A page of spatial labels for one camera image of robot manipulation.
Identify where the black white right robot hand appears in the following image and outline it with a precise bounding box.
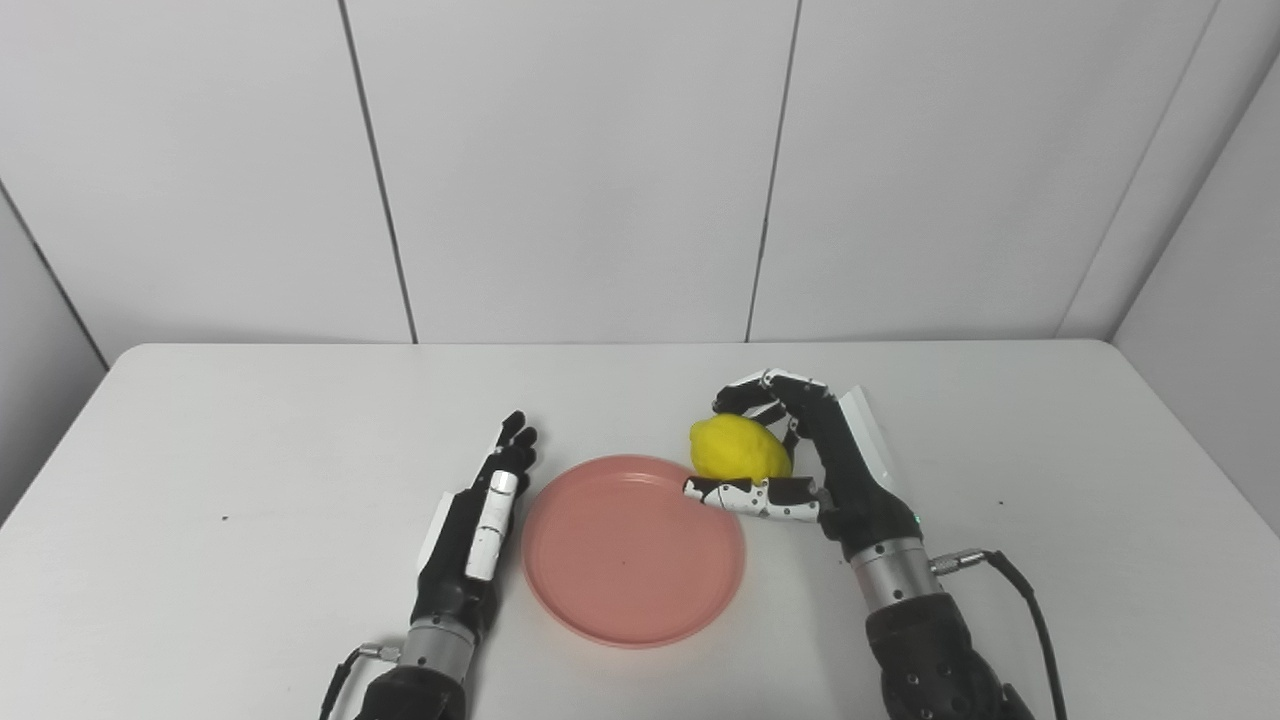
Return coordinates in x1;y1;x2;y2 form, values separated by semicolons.
683;368;923;563

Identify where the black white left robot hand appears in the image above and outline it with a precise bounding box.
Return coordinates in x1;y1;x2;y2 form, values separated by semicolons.
410;410;539;633

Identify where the yellow lemon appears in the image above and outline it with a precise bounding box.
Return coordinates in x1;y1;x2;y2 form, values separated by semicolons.
689;414;794;483

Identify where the pink round plate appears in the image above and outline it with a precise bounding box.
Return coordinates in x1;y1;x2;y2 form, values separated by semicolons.
521;455;747;650

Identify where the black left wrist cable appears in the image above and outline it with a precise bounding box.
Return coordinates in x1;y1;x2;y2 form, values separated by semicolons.
320;643;403;720

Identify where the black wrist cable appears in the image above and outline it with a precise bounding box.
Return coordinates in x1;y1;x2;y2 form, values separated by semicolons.
320;643;403;720
930;548;1069;720

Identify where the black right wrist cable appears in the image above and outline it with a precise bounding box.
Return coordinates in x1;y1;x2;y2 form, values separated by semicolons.
930;548;1069;720

